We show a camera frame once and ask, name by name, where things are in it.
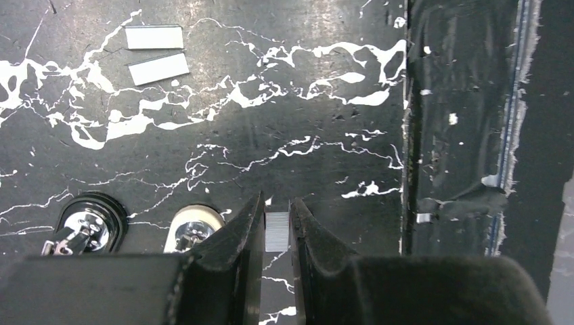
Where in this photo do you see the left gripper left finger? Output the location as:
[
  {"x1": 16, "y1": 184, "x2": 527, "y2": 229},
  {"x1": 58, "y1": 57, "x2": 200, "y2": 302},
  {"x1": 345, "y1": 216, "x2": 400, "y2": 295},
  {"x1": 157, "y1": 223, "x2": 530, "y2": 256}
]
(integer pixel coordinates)
[{"x1": 1, "y1": 193, "x2": 265, "y2": 324}]

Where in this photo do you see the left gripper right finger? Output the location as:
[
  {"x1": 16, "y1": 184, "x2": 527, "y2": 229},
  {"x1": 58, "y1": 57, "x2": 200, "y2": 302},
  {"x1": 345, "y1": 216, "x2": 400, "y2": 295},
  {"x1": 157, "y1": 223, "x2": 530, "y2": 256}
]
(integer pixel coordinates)
[{"x1": 290, "y1": 199, "x2": 552, "y2": 324}]

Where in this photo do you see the beige stapler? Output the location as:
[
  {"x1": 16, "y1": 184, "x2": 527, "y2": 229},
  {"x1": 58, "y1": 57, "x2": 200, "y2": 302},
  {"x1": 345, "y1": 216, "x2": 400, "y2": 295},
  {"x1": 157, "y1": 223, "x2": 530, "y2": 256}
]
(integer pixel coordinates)
[{"x1": 163, "y1": 204, "x2": 225, "y2": 253}]

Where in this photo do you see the staple strip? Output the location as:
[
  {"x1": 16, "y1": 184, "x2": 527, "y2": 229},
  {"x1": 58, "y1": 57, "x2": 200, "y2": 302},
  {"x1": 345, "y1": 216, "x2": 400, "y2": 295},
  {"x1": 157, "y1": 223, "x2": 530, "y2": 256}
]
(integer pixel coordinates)
[
  {"x1": 125, "y1": 24, "x2": 184, "y2": 50},
  {"x1": 128, "y1": 52, "x2": 190, "y2": 86},
  {"x1": 265, "y1": 212, "x2": 290, "y2": 253}
]

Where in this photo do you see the black stapler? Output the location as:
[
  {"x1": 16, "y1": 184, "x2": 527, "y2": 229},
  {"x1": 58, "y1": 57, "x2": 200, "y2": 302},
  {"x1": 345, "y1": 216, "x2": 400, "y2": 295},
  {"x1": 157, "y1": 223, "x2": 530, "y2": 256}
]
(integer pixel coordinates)
[{"x1": 41, "y1": 192, "x2": 128, "y2": 255}]

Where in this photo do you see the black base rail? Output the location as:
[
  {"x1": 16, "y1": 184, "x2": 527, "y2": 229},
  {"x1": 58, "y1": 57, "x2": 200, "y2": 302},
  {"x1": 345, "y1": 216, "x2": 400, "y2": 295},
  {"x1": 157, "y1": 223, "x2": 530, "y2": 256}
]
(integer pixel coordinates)
[{"x1": 404, "y1": 1, "x2": 573, "y2": 297}]

